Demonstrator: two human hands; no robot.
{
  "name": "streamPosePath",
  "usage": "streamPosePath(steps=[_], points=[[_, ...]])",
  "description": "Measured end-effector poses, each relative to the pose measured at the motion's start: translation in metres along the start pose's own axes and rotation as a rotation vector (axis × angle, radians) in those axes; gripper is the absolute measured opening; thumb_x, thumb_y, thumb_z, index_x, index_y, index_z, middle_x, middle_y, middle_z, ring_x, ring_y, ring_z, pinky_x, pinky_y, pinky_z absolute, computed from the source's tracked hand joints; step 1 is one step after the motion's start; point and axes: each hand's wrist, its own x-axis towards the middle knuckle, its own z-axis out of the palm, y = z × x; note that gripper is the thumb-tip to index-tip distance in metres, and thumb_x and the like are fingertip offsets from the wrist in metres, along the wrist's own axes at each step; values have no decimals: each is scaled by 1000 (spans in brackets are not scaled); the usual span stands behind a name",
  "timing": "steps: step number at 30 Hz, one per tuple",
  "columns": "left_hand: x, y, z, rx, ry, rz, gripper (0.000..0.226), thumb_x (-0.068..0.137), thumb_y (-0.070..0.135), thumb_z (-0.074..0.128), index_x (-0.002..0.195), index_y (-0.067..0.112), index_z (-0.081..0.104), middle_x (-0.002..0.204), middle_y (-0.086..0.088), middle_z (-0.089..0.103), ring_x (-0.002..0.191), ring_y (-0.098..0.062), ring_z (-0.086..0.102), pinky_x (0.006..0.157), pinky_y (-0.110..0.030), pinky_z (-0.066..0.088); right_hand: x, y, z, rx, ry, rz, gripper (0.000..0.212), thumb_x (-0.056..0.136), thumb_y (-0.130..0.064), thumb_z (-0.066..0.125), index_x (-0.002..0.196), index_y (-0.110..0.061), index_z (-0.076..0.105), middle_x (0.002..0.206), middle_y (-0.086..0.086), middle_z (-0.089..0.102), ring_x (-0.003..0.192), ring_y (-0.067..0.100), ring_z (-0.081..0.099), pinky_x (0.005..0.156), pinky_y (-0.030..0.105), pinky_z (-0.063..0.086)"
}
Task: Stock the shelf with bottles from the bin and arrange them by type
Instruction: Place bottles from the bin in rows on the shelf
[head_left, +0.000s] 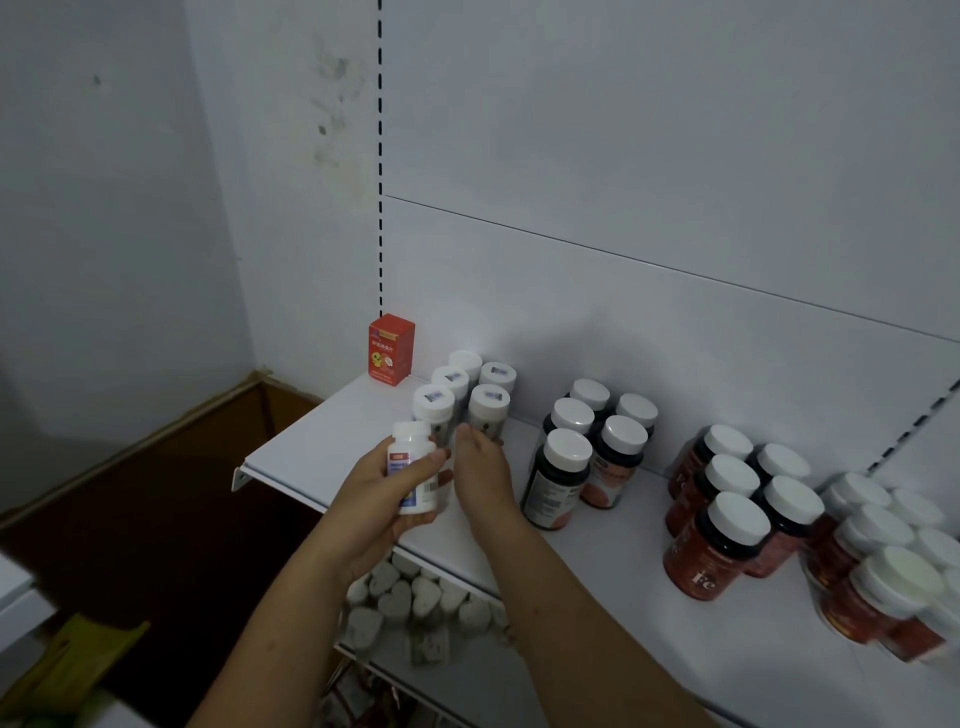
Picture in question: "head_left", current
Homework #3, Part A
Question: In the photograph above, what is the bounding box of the stack of white heart-lid jars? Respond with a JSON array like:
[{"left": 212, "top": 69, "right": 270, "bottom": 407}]
[{"left": 341, "top": 551, "right": 511, "bottom": 654}]

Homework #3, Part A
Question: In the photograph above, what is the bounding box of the person's right hand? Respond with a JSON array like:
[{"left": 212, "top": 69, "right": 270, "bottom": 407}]
[{"left": 452, "top": 423, "right": 526, "bottom": 541}]

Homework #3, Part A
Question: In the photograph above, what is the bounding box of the person's left forearm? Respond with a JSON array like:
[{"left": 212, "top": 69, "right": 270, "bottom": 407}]
[{"left": 187, "top": 524, "right": 391, "bottom": 728}]

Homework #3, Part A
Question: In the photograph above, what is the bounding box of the white metal shelf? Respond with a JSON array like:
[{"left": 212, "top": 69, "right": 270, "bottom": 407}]
[
  {"left": 0, "top": 551, "right": 159, "bottom": 728},
  {"left": 230, "top": 0, "right": 960, "bottom": 728}
]

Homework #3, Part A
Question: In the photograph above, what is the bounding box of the white bottle pale label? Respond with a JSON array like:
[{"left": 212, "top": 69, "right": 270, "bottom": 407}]
[{"left": 386, "top": 420, "right": 444, "bottom": 517}]

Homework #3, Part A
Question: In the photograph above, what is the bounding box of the person's right forearm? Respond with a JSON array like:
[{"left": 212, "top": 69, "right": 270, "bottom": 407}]
[{"left": 472, "top": 509, "right": 714, "bottom": 728}]

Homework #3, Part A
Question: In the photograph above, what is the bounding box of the pile of mixed packets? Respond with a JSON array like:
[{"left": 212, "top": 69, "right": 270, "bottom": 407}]
[{"left": 318, "top": 659, "right": 466, "bottom": 728}]

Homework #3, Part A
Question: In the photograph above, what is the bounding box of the red carton box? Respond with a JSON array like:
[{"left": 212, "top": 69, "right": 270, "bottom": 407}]
[{"left": 367, "top": 313, "right": 417, "bottom": 387}]

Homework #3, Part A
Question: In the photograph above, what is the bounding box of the person's left hand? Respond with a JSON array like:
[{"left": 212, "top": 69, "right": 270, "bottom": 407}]
[{"left": 318, "top": 438, "right": 451, "bottom": 583}]

